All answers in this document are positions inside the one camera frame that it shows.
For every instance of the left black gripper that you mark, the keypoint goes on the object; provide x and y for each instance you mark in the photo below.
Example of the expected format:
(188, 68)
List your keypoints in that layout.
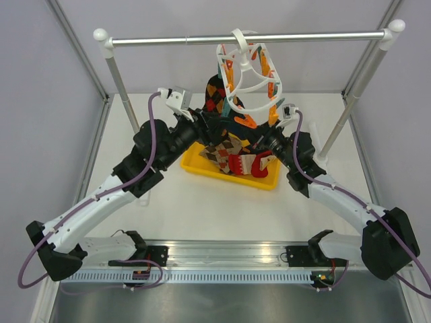
(209, 127)

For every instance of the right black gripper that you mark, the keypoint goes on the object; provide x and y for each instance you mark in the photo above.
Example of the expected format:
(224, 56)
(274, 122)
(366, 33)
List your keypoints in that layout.
(259, 136)

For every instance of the dark argyle sock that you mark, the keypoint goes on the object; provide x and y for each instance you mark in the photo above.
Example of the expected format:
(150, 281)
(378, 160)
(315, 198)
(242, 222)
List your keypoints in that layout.
(214, 102)

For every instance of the red sock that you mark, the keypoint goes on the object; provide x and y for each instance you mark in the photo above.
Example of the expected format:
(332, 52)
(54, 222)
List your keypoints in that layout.
(251, 164)

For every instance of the brown argyle sock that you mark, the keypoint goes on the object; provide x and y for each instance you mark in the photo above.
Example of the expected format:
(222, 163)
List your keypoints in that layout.
(219, 154)

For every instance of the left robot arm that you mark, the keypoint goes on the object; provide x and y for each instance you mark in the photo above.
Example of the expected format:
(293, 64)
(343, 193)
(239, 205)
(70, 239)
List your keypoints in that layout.
(62, 244)

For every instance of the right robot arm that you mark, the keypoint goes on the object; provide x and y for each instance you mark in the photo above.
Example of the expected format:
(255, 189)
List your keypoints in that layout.
(385, 241)

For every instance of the yellow plastic tray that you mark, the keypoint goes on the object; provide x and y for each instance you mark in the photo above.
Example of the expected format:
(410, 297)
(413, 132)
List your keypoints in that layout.
(193, 163)

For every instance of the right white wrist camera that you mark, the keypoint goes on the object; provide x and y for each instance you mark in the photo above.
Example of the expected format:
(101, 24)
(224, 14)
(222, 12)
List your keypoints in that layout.
(289, 115)

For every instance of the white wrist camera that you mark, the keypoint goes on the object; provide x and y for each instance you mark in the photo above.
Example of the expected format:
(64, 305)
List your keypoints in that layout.
(178, 100)
(289, 115)

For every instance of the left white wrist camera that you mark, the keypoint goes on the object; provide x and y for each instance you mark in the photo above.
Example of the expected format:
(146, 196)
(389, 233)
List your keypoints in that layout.
(178, 100)

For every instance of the white sock hanger frame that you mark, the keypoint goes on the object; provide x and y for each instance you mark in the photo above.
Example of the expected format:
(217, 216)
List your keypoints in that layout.
(247, 69)

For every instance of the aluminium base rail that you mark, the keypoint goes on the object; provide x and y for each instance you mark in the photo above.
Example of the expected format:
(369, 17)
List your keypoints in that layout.
(201, 254)

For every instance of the white slotted cable duct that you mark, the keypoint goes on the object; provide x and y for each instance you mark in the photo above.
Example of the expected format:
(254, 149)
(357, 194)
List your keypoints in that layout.
(191, 276)

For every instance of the silver clothes rail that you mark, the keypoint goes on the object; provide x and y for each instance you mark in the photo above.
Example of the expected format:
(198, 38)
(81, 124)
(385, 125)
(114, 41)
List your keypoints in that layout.
(385, 38)

